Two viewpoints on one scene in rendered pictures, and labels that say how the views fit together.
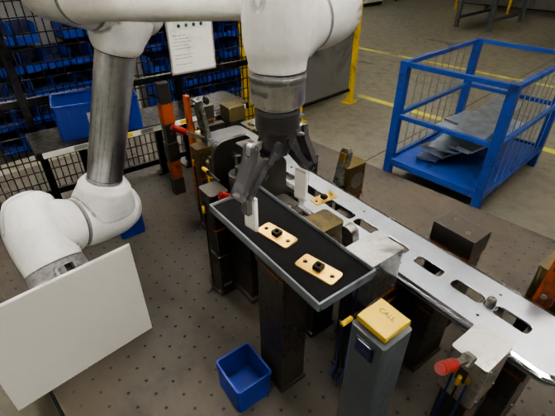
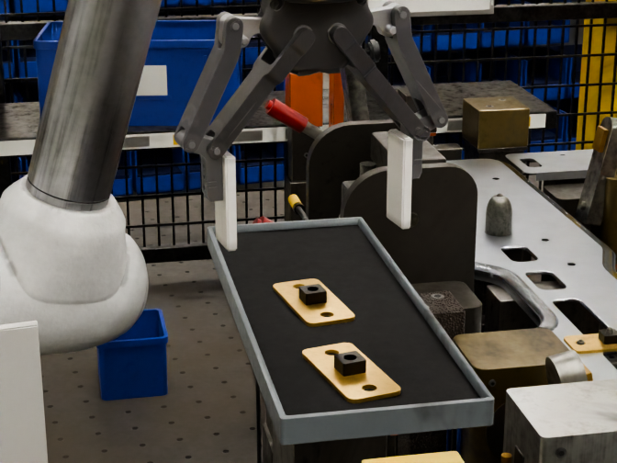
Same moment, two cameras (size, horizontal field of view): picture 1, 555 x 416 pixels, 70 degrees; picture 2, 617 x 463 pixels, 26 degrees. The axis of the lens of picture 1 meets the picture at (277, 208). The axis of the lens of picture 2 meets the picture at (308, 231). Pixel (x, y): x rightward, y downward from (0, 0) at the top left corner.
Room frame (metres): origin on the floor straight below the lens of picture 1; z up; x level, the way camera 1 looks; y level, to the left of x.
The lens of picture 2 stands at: (-0.22, -0.40, 1.55)
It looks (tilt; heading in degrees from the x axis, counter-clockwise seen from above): 19 degrees down; 26
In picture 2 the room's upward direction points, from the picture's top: straight up
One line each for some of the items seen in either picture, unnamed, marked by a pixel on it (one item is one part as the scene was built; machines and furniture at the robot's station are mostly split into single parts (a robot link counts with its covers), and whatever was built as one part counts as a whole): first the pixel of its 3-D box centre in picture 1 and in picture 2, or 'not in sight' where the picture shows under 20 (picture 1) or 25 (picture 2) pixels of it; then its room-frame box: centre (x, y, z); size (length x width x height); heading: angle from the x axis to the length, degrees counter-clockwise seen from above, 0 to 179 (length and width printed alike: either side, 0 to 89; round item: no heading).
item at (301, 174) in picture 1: (301, 184); (398, 178); (0.68, -0.05, 1.25); 0.03 x 0.01 x 0.07; 46
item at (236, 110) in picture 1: (234, 141); (490, 215); (1.68, 0.20, 0.88); 0.08 x 0.08 x 0.36; 37
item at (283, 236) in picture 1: (277, 233); (312, 296); (0.63, 0.00, 1.17); 0.08 x 0.04 x 0.01; 46
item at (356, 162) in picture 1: (349, 204); not in sight; (1.17, -0.26, 0.87); 0.12 x 0.07 x 0.35; 127
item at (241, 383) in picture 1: (244, 377); not in sight; (0.58, 0.08, 0.74); 0.11 x 0.10 x 0.09; 37
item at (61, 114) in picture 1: (97, 111); (142, 72); (1.50, 0.71, 1.09); 0.30 x 0.17 x 0.13; 118
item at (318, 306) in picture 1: (283, 237); (328, 310); (0.63, -0.01, 1.16); 0.37 x 0.14 x 0.02; 37
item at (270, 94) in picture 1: (277, 88); not in sight; (0.63, 0.00, 1.46); 0.09 x 0.09 x 0.06
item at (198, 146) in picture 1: (203, 188); not in sight; (1.28, 0.28, 0.87); 0.10 x 0.07 x 0.35; 127
